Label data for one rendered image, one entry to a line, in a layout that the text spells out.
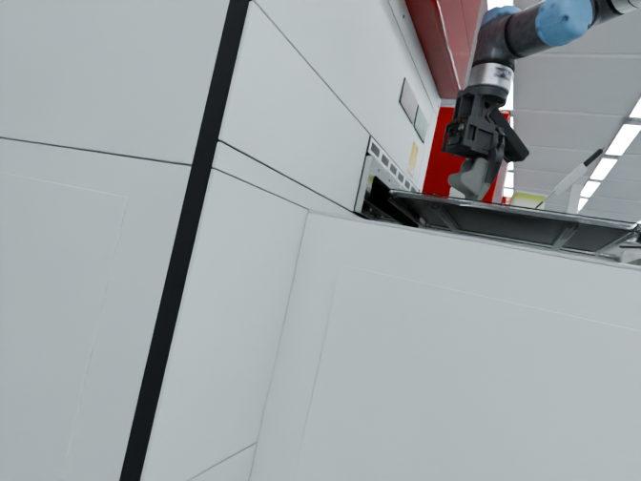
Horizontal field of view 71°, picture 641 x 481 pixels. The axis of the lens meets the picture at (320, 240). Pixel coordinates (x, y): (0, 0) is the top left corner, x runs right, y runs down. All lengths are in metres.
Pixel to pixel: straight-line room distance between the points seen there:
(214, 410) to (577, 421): 0.36
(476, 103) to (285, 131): 0.46
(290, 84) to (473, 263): 0.28
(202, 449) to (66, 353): 0.16
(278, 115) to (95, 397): 0.33
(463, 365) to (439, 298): 0.07
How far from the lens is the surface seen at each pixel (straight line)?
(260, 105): 0.47
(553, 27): 0.86
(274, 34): 0.49
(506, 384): 0.52
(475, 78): 0.91
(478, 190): 0.86
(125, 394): 0.46
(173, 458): 0.49
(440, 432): 0.54
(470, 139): 0.85
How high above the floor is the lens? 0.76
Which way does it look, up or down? 2 degrees up
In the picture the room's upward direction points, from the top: 12 degrees clockwise
